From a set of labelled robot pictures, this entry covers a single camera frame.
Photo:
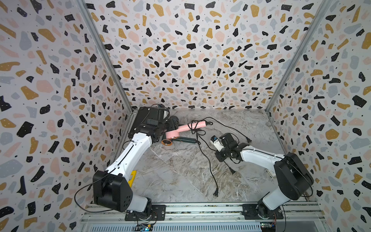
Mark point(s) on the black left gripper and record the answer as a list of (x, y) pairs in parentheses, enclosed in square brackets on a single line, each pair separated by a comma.
[(169, 121)]

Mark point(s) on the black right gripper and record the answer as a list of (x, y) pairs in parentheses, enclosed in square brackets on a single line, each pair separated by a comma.
[(217, 156)]

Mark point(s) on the pink hair dryer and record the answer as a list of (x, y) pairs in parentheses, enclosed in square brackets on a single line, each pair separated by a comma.
[(173, 134)]

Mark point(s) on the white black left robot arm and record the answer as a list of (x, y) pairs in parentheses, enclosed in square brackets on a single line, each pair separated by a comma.
[(110, 187)]

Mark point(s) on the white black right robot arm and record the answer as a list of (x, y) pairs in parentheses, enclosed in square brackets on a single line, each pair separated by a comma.
[(292, 177)]

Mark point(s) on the dark green hair dryer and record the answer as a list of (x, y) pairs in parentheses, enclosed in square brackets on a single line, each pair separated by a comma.
[(169, 142), (173, 123)]

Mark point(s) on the black flat case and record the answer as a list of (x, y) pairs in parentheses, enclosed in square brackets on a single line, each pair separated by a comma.
[(148, 117)]

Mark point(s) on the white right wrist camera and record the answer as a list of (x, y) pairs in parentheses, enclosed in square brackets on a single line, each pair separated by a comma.
[(216, 142)]

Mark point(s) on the aluminium corner post left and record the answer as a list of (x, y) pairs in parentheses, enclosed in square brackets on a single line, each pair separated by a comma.
[(101, 49)]

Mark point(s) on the aluminium corner post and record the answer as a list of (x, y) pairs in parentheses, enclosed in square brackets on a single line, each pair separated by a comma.
[(101, 49), (324, 6)]

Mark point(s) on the yellow plastic triangle frame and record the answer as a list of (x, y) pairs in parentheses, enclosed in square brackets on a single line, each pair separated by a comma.
[(132, 178)]

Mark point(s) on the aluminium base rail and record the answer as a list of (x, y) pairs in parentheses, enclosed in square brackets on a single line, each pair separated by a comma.
[(208, 217)]

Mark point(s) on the aluminium corner post right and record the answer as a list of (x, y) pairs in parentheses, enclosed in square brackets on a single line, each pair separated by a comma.
[(324, 6)]

